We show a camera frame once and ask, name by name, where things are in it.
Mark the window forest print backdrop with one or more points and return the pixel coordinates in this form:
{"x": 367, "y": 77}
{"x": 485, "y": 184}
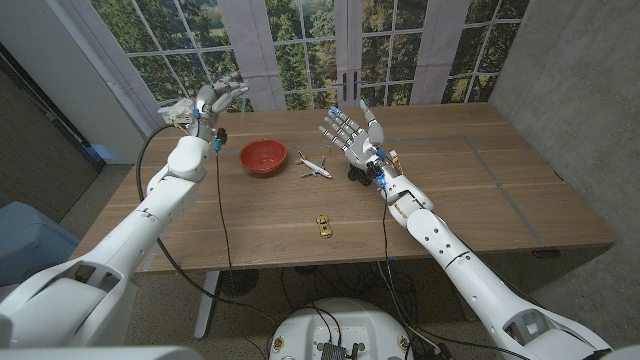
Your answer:
{"x": 310, "y": 50}

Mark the small blue box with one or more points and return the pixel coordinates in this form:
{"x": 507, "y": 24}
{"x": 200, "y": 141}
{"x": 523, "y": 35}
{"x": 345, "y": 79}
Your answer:
{"x": 102, "y": 151}

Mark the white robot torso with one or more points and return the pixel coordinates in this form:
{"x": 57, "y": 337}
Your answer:
{"x": 340, "y": 325}

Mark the white table leg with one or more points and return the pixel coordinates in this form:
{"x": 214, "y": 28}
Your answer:
{"x": 206, "y": 305}

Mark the black backdrop frame bar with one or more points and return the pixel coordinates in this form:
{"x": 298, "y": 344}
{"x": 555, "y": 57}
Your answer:
{"x": 50, "y": 110}

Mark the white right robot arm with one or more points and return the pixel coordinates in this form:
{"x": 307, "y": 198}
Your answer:
{"x": 475, "y": 270}

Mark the red bowl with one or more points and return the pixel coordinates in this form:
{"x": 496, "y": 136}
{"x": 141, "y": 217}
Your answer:
{"x": 263, "y": 156}

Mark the blue-grey bin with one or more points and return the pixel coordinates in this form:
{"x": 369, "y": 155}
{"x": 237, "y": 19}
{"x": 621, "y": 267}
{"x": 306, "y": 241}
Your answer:
{"x": 30, "y": 240}

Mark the white robot body edge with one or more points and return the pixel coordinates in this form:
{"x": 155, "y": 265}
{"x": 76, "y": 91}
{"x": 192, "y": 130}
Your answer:
{"x": 100, "y": 353}

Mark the yellow toy car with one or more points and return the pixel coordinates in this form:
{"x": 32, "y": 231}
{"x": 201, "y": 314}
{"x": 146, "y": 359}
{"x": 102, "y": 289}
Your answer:
{"x": 324, "y": 227}

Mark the white toy airplane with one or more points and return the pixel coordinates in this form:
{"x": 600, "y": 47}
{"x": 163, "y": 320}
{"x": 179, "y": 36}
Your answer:
{"x": 314, "y": 168}

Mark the black round floor fan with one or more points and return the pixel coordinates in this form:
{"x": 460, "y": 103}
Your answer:
{"x": 240, "y": 282}

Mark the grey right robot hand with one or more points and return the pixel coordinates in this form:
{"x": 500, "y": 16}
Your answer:
{"x": 357, "y": 137}

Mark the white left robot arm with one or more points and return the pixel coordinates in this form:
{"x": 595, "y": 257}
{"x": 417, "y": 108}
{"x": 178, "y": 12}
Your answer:
{"x": 110, "y": 255}

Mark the clear plastic pipette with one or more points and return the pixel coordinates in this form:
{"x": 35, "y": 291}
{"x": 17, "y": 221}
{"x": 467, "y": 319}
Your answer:
{"x": 243, "y": 107}

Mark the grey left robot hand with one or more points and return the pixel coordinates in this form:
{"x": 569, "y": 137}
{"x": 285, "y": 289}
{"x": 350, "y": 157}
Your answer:
{"x": 215, "y": 102}

